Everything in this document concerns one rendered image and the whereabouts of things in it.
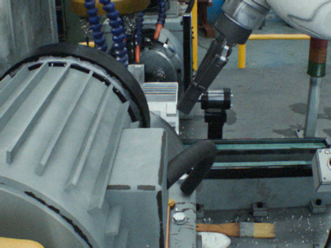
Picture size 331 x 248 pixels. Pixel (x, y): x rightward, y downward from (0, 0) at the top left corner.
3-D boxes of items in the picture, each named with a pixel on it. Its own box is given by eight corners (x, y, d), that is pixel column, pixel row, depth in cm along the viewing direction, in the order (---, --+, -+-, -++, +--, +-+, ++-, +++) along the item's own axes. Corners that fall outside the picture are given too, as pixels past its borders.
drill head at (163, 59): (97, 133, 120) (89, 48, 109) (118, 79, 157) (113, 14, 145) (187, 133, 119) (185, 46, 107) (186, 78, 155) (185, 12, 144)
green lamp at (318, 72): (310, 77, 124) (311, 62, 122) (305, 69, 129) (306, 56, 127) (327, 77, 124) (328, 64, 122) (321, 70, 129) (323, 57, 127)
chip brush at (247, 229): (191, 235, 98) (191, 232, 98) (192, 222, 102) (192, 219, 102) (276, 238, 95) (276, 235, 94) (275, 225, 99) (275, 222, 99)
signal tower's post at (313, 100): (299, 143, 134) (312, 18, 115) (295, 131, 141) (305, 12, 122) (321, 142, 133) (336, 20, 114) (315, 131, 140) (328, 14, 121)
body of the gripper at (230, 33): (220, 7, 88) (200, 42, 92) (224, 16, 80) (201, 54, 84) (250, 25, 89) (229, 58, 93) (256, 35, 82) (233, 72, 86)
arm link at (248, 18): (235, -10, 78) (220, 16, 80) (273, 14, 79) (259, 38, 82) (230, -16, 86) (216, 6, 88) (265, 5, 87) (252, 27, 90)
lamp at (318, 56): (311, 62, 122) (312, 49, 120) (306, 56, 127) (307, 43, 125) (328, 64, 122) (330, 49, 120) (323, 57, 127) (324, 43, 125)
